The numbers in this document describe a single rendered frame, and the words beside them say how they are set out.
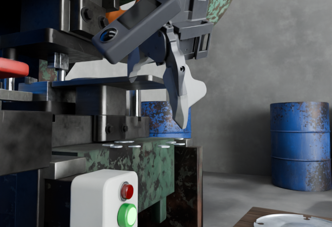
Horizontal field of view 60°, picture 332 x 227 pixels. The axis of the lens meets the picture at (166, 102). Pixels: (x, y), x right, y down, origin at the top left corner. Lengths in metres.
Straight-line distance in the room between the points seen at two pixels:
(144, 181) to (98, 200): 0.32
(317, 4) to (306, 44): 0.50
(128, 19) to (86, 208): 0.23
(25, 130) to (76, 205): 0.10
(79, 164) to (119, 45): 0.18
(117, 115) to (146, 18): 0.34
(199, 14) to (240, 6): 3.76
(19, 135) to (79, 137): 0.25
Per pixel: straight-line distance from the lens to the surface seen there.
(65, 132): 0.57
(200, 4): 0.42
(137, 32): 0.36
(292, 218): 1.16
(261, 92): 3.88
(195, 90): 0.41
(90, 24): 0.72
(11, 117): 0.36
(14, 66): 0.36
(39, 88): 0.70
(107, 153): 0.52
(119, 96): 0.67
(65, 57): 0.77
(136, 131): 0.79
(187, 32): 0.39
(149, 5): 0.38
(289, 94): 3.86
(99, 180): 0.35
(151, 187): 0.69
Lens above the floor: 0.69
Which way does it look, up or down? 4 degrees up
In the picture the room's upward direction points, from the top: straight up
